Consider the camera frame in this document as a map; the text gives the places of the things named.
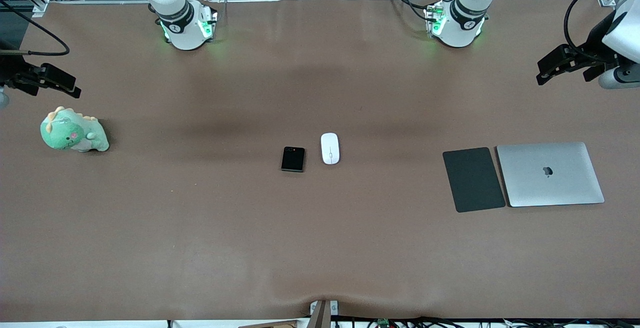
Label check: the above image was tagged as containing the metal bracket with post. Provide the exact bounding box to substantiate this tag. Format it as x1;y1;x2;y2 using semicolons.
309;299;340;328

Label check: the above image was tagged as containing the green dinosaur plush toy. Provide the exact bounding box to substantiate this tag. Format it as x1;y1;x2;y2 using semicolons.
40;106;111;153

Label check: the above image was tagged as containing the black mouse pad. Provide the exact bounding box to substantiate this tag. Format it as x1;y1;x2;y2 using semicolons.
442;147;507;214

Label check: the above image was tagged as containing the silver closed laptop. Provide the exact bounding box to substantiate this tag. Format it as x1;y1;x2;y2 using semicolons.
496;141;606;208

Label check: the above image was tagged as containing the black flip phone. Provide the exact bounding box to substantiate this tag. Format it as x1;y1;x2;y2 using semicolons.
280;146;306;173

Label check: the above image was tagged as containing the brown table cover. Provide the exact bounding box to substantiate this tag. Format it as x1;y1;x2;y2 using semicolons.
0;0;640;323

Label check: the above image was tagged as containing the white computer mouse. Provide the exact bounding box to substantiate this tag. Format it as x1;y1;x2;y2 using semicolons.
320;132;341;165

